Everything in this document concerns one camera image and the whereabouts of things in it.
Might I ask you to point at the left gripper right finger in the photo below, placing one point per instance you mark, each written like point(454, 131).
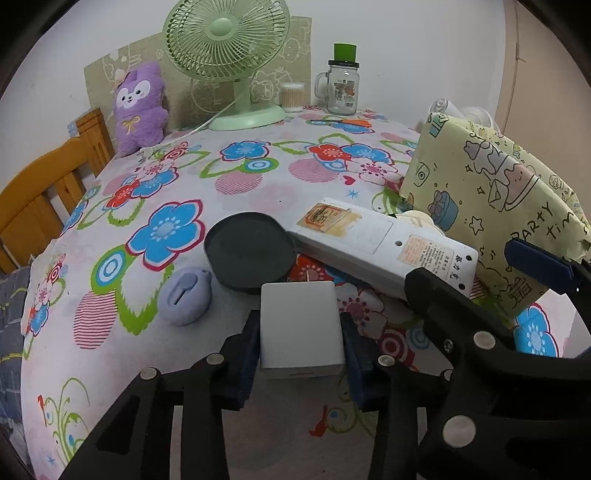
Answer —
point(379, 383)

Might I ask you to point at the beige door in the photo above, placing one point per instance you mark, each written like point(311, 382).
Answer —
point(544, 102)

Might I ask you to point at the orange scissors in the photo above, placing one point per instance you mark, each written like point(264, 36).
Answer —
point(351, 123)

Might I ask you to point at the wooden bed headboard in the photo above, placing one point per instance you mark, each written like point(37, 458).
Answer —
point(28, 221)

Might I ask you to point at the plaid grey pillow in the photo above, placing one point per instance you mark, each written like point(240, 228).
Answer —
point(14, 288)

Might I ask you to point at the round cream compact mirror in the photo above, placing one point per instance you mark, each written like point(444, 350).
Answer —
point(420, 220)

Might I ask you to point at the lilac round tape measure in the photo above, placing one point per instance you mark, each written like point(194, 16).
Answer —
point(185, 296)

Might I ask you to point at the glass jar green lid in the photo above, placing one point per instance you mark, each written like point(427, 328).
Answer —
point(338, 88)

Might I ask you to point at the purple plush bunny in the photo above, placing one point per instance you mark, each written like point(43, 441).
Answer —
point(140, 117)

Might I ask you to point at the white rectangular remote box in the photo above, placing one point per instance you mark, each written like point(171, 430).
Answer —
point(380, 249)

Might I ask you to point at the black round case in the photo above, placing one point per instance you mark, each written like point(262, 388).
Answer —
point(248, 250)

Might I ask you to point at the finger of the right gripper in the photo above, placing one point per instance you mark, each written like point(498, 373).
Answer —
point(561, 275)
point(450, 319)

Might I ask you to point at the green desk fan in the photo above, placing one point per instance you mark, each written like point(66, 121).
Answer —
point(229, 41)

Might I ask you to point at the white standing fan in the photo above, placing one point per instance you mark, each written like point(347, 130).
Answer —
point(475, 114)

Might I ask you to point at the floral tablecloth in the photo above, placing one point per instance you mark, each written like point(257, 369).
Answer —
point(93, 324)

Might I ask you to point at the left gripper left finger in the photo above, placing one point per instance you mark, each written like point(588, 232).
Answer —
point(133, 438)

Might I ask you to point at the yellow cartoon storage box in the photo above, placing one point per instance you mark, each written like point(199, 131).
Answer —
point(482, 189)

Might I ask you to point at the cotton swab container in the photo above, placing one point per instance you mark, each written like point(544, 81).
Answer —
point(292, 97)

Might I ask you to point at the small white cube charger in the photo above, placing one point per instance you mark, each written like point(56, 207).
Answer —
point(300, 330)

